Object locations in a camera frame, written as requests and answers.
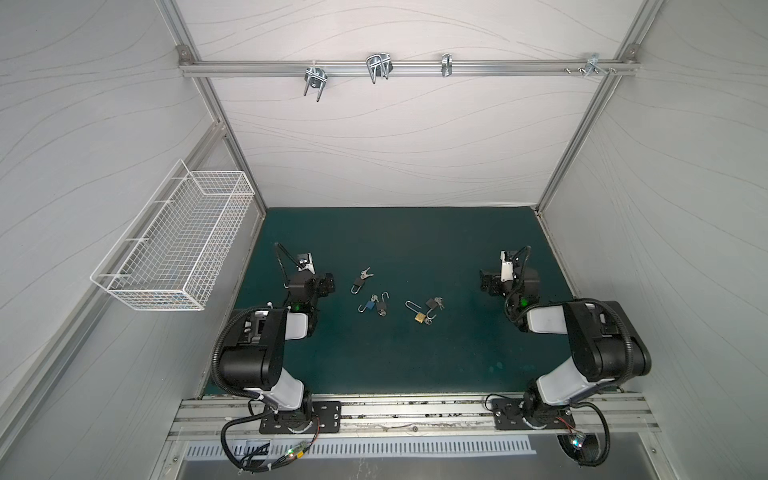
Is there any metal corner bracket right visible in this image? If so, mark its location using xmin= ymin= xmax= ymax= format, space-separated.
xmin=564 ymin=53 xmax=613 ymax=78

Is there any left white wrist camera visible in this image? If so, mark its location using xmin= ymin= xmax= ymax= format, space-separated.
xmin=296 ymin=252 xmax=316 ymax=274

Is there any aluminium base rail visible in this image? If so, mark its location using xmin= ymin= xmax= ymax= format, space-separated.
xmin=167 ymin=393 xmax=661 ymax=441

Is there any white slotted cable duct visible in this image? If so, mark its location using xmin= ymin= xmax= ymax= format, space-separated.
xmin=185 ymin=434 xmax=537 ymax=461

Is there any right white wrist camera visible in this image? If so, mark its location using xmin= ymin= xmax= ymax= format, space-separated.
xmin=500 ymin=251 xmax=516 ymax=283

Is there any white wire basket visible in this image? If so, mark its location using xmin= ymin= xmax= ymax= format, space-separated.
xmin=90 ymin=160 xmax=255 ymax=312

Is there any dark padlock centre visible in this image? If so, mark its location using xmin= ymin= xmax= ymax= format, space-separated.
xmin=376 ymin=291 xmax=390 ymax=317

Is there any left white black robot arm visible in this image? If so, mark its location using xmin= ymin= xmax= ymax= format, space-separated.
xmin=210 ymin=270 xmax=335 ymax=418

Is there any brass padlock long shackle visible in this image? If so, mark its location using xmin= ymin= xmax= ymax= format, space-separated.
xmin=404 ymin=300 xmax=427 ymax=324

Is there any metal U-bolt hook middle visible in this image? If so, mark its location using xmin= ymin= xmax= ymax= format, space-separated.
xmin=365 ymin=52 xmax=393 ymax=84

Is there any metal U-bolt hook left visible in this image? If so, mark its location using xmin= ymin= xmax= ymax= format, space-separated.
xmin=303 ymin=66 xmax=328 ymax=102

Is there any dark padlock with keys top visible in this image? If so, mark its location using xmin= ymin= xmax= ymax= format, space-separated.
xmin=350 ymin=268 xmax=373 ymax=295

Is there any dark padlock with keys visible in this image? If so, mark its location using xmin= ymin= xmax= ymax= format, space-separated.
xmin=424 ymin=297 xmax=444 ymax=325
xmin=350 ymin=268 xmax=373 ymax=295

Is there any green table mat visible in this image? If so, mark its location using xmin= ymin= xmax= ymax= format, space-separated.
xmin=236 ymin=207 xmax=571 ymax=394

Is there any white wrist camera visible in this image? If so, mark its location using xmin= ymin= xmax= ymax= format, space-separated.
xmin=296 ymin=252 xmax=316 ymax=274
xmin=500 ymin=251 xmax=516 ymax=283

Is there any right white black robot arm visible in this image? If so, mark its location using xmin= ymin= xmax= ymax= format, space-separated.
xmin=480 ymin=270 xmax=652 ymax=425

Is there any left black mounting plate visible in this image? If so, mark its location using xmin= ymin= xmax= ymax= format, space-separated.
xmin=259 ymin=401 xmax=342 ymax=435

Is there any small metal bracket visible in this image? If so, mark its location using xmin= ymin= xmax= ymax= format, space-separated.
xmin=441 ymin=53 xmax=453 ymax=78

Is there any blue padlock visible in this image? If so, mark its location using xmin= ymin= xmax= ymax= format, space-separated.
xmin=358 ymin=295 xmax=378 ymax=313

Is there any black mounting plate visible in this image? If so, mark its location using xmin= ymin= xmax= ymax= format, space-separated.
xmin=484 ymin=394 xmax=576 ymax=431
xmin=259 ymin=401 xmax=342 ymax=435

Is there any aluminium cross rail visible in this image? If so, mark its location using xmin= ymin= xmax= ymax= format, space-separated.
xmin=179 ymin=58 xmax=641 ymax=78

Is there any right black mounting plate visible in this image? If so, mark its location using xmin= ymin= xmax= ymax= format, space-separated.
xmin=484 ymin=394 xmax=576 ymax=431

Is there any metal u-bolt hook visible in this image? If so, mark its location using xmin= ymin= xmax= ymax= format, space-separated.
xmin=365 ymin=52 xmax=393 ymax=84
xmin=303 ymin=66 xmax=328 ymax=102

